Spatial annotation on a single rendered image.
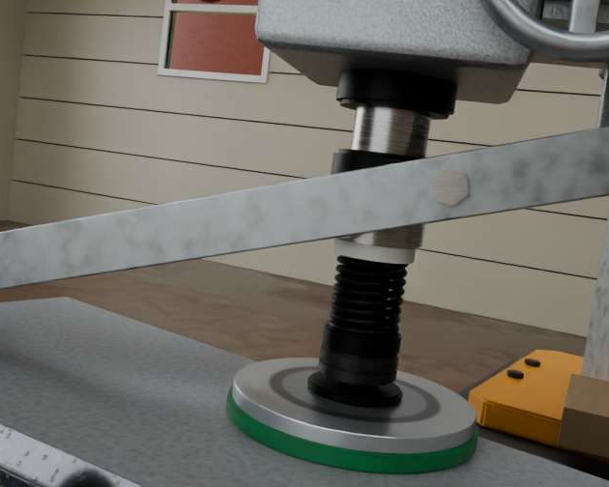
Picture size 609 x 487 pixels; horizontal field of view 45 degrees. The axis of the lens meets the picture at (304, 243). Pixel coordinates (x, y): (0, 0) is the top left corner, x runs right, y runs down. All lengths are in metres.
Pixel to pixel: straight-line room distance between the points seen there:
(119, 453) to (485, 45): 0.38
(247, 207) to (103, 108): 8.08
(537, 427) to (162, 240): 0.66
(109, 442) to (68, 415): 0.06
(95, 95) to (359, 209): 8.23
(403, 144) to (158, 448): 0.30
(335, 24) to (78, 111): 8.40
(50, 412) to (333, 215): 0.27
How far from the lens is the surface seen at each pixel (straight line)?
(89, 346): 0.82
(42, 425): 0.60
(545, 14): 0.56
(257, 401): 0.60
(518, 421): 1.10
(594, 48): 0.48
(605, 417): 0.97
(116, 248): 0.64
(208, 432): 0.60
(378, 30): 0.53
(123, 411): 0.63
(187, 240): 0.61
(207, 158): 7.78
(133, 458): 0.55
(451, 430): 0.60
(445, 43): 0.53
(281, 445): 0.57
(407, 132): 0.60
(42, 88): 9.32
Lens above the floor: 1.07
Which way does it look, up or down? 6 degrees down
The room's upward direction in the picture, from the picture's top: 8 degrees clockwise
